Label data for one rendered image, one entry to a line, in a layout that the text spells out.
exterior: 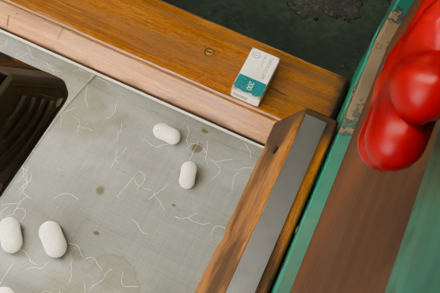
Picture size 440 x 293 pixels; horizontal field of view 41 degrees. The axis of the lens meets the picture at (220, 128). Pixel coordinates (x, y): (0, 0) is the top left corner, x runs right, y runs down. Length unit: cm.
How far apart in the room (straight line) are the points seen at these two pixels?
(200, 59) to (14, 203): 26
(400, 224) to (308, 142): 34
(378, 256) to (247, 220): 31
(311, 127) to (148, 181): 20
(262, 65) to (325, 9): 111
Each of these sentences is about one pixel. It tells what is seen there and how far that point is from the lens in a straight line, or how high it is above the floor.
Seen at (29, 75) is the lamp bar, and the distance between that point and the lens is 31.
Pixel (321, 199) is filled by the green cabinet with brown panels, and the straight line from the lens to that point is 52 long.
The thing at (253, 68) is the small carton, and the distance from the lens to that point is 67.
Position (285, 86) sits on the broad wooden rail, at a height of 76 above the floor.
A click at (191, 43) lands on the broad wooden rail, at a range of 71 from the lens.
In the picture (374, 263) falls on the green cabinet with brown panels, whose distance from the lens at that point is 23.
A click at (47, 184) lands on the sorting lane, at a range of 66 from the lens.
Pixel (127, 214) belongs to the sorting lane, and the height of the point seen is 74.
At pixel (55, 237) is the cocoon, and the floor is 76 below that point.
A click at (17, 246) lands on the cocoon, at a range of 63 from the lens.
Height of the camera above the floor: 135
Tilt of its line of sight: 63 degrees down
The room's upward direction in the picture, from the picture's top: 10 degrees clockwise
